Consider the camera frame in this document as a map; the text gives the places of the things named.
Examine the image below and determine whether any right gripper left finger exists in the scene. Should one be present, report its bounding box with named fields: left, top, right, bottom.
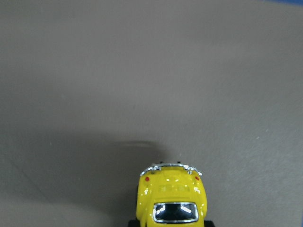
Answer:
left=128, top=220, right=139, bottom=227

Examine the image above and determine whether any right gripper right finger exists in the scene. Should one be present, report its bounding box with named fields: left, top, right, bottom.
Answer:
left=204, top=220, right=214, bottom=227

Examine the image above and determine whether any yellow beetle toy car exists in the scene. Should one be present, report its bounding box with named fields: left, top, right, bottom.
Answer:
left=136, top=162, right=207, bottom=227

